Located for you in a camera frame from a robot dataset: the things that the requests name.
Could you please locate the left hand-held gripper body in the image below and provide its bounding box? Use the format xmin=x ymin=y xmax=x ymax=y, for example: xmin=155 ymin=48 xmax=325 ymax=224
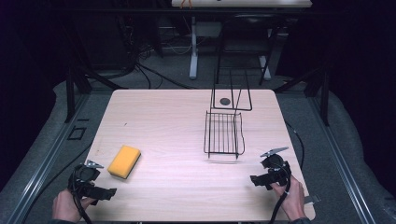
xmin=67 ymin=160 xmax=106 ymax=206

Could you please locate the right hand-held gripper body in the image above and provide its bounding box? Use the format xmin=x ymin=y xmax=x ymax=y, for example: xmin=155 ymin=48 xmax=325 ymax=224
xmin=260 ymin=147 xmax=293 ymax=191

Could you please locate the person's left hand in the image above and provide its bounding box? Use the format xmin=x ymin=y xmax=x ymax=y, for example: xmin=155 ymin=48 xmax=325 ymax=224
xmin=51 ymin=188 xmax=97 ymax=224

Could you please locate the person's right hand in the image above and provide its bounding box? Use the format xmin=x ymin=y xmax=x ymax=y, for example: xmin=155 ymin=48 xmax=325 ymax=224
xmin=270 ymin=175 xmax=307 ymax=222

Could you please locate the yellow sponge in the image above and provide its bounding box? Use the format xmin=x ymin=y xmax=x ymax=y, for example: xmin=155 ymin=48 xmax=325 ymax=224
xmin=106 ymin=145 xmax=142 ymax=180

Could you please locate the black tape square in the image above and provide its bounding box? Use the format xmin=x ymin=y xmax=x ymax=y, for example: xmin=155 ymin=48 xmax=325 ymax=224
xmin=67 ymin=126 xmax=88 ymax=141

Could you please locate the grey tape strip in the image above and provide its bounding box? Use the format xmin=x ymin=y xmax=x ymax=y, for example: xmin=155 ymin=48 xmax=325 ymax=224
xmin=304 ymin=194 xmax=321 ymax=205

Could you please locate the black metal stand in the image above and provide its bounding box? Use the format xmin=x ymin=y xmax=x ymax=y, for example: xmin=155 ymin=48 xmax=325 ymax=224
xmin=274 ymin=66 xmax=331 ymax=127
xmin=64 ymin=18 xmax=129 ymax=124

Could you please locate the black chair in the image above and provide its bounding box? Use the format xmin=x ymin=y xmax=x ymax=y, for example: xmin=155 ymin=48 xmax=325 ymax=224
xmin=215 ymin=13 xmax=279 ymax=87

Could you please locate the white desk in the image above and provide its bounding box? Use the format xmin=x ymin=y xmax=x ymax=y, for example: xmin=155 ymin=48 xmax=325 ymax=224
xmin=171 ymin=0 xmax=313 ymax=80

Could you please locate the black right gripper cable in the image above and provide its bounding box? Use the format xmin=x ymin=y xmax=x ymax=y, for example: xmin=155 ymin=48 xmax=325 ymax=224
xmin=268 ymin=120 xmax=305 ymax=224

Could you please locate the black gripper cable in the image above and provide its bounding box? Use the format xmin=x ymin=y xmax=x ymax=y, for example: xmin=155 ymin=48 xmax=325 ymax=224
xmin=70 ymin=174 xmax=94 ymax=224
xmin=268 ymin=120 xmax=305 ymax=224

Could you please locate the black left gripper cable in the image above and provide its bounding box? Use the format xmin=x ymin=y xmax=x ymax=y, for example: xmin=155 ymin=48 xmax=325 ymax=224
xmin=70 ymin=174 xmax=94 ymax=224

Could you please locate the aluminium floor rail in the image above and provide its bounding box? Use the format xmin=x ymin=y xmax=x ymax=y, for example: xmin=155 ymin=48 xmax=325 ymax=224
xmin=6 ymin=92 xmax=92 ymax=224
xmin=307 ymin=92 xmax=379 ymax=224

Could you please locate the black wire rack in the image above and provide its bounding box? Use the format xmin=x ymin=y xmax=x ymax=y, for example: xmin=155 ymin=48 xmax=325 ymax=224
xmin=203 ymin=68 xmax=253 ymax=161

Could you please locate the bundle of floor cables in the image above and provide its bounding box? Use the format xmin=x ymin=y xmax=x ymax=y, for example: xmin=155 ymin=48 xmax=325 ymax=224
xmin=92 ymin=15 xmax=200 ymax=91

